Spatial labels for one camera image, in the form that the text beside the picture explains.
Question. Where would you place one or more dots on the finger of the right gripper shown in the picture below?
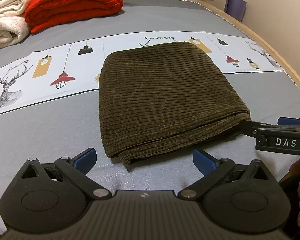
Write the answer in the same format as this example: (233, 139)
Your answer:
(285, 121)
(250, 128)

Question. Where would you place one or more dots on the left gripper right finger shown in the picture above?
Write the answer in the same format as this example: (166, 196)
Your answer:
(240, 198)

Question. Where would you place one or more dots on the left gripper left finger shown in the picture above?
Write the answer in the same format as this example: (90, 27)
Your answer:
(44, 198)

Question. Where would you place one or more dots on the dark olive corduroy pants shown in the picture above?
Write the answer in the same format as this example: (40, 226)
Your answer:
(159, 99)

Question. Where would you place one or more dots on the cream folded blanket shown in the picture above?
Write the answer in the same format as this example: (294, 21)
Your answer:
(13, 27)

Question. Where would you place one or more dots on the red folded quilt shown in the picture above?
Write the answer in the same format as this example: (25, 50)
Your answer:
(43, 14)

